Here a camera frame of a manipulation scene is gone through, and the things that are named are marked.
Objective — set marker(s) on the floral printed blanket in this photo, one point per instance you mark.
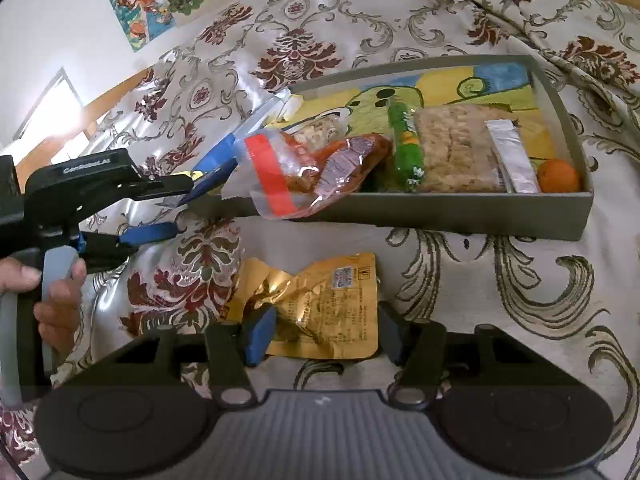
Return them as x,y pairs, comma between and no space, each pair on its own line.
500,285

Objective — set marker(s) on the orange tangerine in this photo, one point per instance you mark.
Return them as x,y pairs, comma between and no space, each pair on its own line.
559,176

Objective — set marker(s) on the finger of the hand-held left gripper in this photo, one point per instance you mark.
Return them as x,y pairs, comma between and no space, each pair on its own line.
150,233
165,185

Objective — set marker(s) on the blue snack packet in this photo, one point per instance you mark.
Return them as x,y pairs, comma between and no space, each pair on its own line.
225,147

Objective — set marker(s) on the wooden bed frame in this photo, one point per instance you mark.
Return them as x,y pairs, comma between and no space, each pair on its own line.
115,105

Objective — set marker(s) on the clear bag of red snack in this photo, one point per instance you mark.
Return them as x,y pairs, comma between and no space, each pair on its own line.
345,160

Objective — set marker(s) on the person's left hand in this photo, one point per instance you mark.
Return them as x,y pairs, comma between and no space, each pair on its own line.
60,315

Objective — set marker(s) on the green sausage stick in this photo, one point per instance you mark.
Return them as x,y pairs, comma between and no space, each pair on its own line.
407,150

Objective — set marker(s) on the yellow foil snack packet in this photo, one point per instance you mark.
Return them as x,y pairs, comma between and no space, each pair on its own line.
325,310

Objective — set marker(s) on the clear cracker packet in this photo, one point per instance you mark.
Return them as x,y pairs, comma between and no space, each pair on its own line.
455,150

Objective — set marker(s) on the grey cartoon-lined tray box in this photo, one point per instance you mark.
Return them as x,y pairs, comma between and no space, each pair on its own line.
450,215

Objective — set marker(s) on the window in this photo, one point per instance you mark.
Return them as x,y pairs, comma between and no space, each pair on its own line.
50,105

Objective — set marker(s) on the slim foil snack packet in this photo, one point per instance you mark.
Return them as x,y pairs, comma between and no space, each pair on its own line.
512,160

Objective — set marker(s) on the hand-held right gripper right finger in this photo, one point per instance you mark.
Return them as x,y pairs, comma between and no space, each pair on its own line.
395,335

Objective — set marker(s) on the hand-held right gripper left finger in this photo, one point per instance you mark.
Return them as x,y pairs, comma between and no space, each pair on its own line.
257,335

